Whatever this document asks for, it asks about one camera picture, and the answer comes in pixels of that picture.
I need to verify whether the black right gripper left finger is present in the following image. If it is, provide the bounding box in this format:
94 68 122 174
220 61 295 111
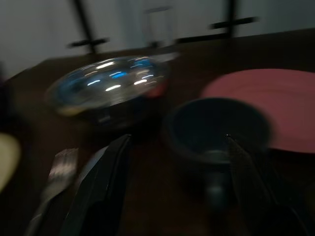
60 134 131 236

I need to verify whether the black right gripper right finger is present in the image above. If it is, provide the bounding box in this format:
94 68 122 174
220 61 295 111
226 134 310 236

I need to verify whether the silver metal fork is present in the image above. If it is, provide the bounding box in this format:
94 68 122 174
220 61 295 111
24 147 80 236

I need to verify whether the dark blue mug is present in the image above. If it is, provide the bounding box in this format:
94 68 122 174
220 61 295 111
164 97 273 163

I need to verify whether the cream round plate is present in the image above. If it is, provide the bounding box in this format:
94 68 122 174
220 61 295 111
0 132 22 190

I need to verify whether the pink round plate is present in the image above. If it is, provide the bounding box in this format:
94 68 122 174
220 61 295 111
200 68 315 154

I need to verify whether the shiny steel bowl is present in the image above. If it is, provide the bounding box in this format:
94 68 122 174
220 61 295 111
45 55 173 123

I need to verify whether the black metal stand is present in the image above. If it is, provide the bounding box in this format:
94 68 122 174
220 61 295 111
66 0 110 54
176 0 259 45

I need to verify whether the clear drinking glass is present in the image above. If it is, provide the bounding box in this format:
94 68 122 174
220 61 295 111
142 6 178 49

